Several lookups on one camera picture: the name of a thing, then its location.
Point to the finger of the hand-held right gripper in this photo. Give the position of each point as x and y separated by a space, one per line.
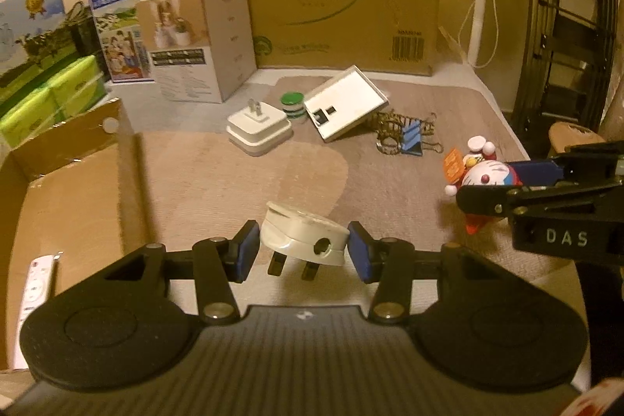
482 200
534 172

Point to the white plastic tray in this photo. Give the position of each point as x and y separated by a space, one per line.
343 101

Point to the white plug adapter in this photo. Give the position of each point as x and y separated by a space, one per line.
302 233

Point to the blue binder clip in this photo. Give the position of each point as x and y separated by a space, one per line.
412 138

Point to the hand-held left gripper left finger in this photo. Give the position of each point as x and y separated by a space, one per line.
249 245

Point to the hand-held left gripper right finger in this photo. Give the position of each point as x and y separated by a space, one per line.
358 250

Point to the green tissue pack bundle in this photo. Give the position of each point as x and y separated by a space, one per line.
53 99

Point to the light blue milk carton box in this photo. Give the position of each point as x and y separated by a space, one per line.
29 26

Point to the dark blue milk carton box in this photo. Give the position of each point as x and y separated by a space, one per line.
122 6

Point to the white spool with green cap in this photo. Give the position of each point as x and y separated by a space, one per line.
292 104

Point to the black metal rack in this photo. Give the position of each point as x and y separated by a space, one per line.
565 31

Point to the blue cat robot toy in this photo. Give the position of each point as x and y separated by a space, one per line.
482 175

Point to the white and tan humidifier box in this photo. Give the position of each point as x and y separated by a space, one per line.
195 50

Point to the white charger with prongs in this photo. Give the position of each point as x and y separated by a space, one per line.
256 131

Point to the white remote control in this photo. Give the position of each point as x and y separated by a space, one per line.
34 294

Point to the brown rounded object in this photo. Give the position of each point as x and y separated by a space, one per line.
570 138

